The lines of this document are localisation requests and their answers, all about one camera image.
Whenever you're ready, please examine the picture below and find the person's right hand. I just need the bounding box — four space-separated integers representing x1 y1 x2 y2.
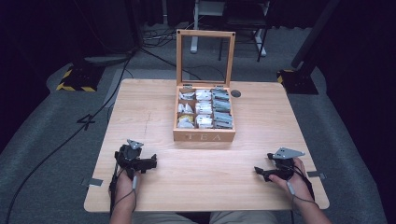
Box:
268 157 314 203

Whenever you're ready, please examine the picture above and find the long black floor cable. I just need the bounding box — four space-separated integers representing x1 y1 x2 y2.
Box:
4 52 135 224

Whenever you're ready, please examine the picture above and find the row of white tea packets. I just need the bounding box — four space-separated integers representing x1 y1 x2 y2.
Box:
194 89 215 130

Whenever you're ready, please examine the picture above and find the black metal frame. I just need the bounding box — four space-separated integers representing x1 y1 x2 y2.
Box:
218 0 271 63

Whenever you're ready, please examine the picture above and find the bundle of floor cables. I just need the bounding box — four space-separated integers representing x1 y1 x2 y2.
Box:
141 21 180 49

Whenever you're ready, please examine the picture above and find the person's left hand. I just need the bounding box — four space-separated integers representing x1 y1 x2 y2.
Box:
108 169 138 207

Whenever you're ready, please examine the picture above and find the thin black floor cable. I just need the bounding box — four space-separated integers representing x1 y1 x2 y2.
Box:
139 46 203 81

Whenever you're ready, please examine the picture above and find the wooden tea box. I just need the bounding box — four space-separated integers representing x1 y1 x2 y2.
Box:
172 29 236 143

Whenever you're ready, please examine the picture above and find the row of grey tea packets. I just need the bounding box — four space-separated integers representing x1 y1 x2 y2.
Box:
211 88 234 130

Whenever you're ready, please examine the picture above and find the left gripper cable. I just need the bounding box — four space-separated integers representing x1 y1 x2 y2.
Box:
109 167 138 217

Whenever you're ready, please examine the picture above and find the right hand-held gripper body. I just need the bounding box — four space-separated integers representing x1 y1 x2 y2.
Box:
266 147 306 182

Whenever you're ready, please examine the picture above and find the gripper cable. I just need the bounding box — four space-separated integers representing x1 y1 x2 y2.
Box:
285 161 320 211
109 167 138 217

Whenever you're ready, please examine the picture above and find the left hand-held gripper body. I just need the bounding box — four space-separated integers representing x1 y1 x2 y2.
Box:
114 138 149 180

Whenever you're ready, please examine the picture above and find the white desk frame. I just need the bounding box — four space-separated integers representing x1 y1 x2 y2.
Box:
190 0 267 58

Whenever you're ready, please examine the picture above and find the grey tape strip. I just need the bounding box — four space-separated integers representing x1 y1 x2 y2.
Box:
81 177 104 188
306 170 327 180

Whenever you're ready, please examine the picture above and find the black stand with striped base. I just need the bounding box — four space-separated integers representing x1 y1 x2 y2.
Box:
276 0 342 95
55 0 106 92

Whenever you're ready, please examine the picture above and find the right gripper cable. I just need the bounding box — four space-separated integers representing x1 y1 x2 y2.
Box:
285 161 320 211

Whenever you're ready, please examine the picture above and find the pile of loose white tea bags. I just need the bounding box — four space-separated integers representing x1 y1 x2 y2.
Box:
177 90 196 129

